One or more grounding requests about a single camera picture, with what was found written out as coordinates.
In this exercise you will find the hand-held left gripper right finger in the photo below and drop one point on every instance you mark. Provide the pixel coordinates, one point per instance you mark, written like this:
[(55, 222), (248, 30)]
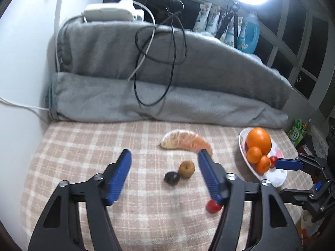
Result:
[(209, 177)]

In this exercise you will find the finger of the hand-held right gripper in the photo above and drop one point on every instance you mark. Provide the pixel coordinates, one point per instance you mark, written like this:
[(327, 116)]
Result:
[(295, 195), (288, 164)]

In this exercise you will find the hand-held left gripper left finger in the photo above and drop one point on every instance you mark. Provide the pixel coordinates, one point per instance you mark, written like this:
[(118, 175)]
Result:
[(119, 177)]

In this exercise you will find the red cherry tomato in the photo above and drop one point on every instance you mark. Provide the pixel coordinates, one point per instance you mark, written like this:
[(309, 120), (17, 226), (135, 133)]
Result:
[(212, 207), (273, 160)]

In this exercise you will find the white floral plate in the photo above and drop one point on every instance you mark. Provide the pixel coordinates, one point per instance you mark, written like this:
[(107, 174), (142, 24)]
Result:
[(276, 179)]

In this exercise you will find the brown longan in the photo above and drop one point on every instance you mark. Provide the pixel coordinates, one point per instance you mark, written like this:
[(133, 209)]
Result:
[(186, 170)]

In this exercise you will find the small mandarin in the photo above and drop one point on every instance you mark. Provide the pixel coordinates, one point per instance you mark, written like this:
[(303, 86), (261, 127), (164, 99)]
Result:
[(253, 155), (263, 165)]

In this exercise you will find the dark plum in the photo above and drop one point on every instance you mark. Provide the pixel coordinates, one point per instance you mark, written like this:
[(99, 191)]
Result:
[(172, 178)]

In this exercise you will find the large orange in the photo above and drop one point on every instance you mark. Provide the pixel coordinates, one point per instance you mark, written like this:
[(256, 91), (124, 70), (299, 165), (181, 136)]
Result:
[(259, 140)]

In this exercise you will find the peeled citrus segment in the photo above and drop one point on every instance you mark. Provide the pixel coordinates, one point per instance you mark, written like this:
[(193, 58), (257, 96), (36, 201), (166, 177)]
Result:
[(183, 141)]

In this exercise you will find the green carton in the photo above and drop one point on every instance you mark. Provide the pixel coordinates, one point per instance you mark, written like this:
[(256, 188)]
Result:
[(297, 133)]

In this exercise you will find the beige plaid cloth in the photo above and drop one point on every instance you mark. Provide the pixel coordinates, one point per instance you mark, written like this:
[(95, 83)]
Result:
[(78, 149)]

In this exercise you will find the black box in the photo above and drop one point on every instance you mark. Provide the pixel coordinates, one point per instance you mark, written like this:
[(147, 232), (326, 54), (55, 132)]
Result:
[(331, 129)]

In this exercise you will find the grey fleece blanket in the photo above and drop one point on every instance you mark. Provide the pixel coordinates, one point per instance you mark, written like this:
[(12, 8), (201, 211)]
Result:
[(183, 96)]

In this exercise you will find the blue detergent bottle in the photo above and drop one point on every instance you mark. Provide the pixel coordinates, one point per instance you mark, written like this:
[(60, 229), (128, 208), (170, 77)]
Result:
[(248, 36)]

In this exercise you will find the white framed window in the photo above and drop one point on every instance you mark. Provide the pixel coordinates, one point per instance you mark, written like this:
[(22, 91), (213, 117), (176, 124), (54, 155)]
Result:
[(284, 26)]

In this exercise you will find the white floral refill pouch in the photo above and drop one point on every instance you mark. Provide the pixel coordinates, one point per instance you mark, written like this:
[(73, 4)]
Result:
[(230, 31), (202, 17), (213, 19)]

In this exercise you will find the white cabinet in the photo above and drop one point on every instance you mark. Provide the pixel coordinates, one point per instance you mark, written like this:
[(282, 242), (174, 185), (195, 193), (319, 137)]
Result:
[(21, 70)]

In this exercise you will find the white power adapter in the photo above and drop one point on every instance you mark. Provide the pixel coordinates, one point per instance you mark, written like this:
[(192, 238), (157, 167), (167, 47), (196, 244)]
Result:
[(104, 13)]

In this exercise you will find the white charger block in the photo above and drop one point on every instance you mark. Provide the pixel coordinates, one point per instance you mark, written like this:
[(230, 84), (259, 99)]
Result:
[(128, 5)]

